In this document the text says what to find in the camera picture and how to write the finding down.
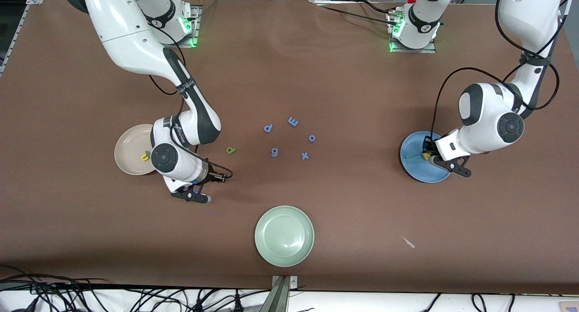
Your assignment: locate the small metal bracket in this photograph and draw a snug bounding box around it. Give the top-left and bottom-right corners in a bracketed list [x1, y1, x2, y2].
[271, 275, 299, 289]

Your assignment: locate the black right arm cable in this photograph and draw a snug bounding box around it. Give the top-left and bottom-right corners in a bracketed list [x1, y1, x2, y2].
[148, 40, 188, 123]

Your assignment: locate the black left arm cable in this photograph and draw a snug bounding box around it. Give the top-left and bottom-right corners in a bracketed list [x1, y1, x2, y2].
[430, 0, 571, 141]

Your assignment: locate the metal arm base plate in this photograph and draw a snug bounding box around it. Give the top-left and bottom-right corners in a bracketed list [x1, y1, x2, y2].
[172, 5, 203, 48]
[388, 40, 437, 54]

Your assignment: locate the thin black table cable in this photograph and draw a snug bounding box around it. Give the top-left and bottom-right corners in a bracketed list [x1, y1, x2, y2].
[312, 0, 401, 28]

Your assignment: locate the aluminium profile beam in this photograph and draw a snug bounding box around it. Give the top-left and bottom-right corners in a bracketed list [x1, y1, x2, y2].
[259, 276, 291, 312]

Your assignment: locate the tangle of black cables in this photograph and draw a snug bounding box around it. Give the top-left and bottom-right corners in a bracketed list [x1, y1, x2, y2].
[0, 263, 272, 312]

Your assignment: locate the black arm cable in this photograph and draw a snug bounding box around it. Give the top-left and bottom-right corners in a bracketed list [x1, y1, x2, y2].
[148, 40, 188, 123]
[430, 0, 571, 141]

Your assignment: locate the beige brown plate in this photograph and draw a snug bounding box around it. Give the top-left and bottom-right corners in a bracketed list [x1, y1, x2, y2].
[114, 124, 159, 176]

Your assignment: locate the blue plate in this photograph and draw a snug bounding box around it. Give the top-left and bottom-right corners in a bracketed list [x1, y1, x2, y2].
[400, 131, 453, 183]

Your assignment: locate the pale green plate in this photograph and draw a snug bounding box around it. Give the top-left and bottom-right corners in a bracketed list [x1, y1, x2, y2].
[254, 205, 315, 268]

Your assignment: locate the brown table cover sheet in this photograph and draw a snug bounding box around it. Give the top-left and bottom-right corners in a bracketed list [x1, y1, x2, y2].
[0, 0, 579, 295]

